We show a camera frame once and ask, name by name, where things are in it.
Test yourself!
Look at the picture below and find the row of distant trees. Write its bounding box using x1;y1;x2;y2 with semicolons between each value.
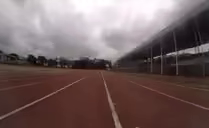
26;54;113;70

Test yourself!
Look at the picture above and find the low distant building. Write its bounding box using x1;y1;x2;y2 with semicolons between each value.
0;49;26;65

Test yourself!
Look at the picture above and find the red running track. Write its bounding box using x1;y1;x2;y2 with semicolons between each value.
0;69;209;128

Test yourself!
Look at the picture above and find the roofed grandstand building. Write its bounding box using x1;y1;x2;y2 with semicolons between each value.
113;3;209;78

